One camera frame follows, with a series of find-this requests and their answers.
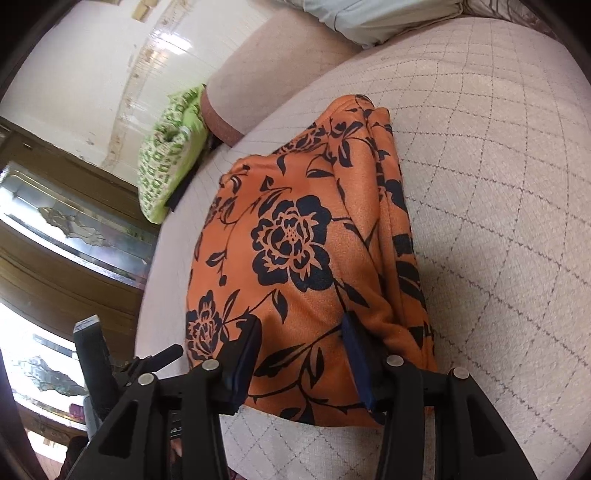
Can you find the pink bolster pillow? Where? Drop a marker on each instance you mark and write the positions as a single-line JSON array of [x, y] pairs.
[[258, 69]]

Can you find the brown patterned pillow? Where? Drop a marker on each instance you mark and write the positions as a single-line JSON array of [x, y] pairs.
[[494, 9]]

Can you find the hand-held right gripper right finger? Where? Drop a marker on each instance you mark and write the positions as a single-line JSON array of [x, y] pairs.
[[358, 364]]

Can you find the wooden cabinet with glass doors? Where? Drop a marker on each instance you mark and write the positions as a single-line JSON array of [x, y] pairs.
[[55, 198]]

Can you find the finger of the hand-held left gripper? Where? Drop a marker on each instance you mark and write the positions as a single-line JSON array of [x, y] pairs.
[[157, 356]]

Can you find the orange floral garment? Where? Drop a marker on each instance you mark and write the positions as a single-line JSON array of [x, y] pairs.
[[304, 240]]

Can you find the green patterned pillow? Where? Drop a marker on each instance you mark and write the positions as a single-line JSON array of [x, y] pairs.
[[168, 152]]

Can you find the quilted bed cover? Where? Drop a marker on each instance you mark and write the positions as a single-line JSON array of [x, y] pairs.
[[498, 184]]

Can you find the light blue pillow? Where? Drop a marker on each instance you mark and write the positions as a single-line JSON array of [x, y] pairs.
[[369, 18]]

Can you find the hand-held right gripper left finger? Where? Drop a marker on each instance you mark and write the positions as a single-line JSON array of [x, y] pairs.
[[244, 364]]

